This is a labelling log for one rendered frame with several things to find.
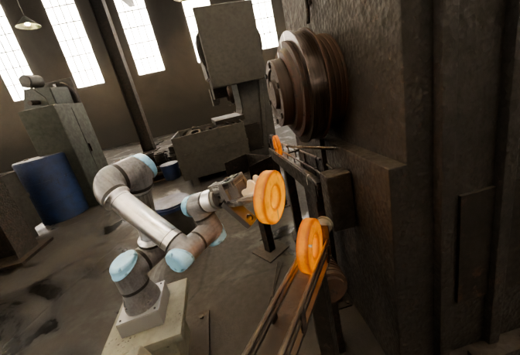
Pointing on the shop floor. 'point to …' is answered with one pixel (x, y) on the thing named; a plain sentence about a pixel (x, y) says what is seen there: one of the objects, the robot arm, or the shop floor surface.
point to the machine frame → (425, 148)
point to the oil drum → (52, 187)
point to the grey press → (236, 67)
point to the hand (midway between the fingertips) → (269, 190)
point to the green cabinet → (67, 141)
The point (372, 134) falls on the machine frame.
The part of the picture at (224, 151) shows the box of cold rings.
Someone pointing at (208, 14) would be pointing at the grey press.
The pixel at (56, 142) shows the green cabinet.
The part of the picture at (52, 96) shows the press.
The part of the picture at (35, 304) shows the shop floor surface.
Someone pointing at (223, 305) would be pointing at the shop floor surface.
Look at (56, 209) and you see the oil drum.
